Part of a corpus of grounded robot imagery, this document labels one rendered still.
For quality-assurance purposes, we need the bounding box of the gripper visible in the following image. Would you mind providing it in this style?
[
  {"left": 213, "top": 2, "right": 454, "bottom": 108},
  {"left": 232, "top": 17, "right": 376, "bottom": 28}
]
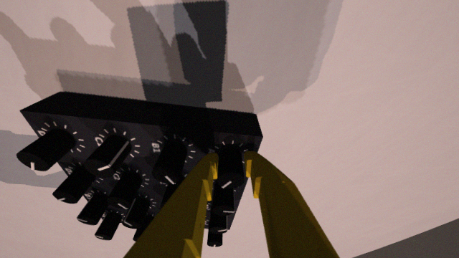
[{"left": 123, "top": 151, "right": 340, "bottom": 258}]

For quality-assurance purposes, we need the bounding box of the black knob box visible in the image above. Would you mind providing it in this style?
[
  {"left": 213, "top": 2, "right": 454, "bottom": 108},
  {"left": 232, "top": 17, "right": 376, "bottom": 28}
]
[{"left": 16, "top": 92, "right": 263, "bottom": 247}]

